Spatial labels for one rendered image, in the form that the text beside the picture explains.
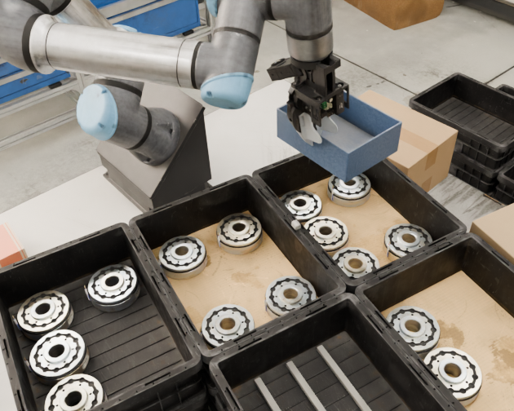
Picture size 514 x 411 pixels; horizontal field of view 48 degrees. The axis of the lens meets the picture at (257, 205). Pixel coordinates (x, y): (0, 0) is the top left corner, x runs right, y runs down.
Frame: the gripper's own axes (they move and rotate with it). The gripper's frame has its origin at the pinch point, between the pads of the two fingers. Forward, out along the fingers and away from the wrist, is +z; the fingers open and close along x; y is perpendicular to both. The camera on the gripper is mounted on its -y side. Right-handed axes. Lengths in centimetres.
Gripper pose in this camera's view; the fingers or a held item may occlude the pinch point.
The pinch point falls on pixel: (311, 136)
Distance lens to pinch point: 112.7
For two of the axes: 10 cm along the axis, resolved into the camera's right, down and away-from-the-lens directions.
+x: 7.8, -5.3, 3.4
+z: 1.4, 6.7, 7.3
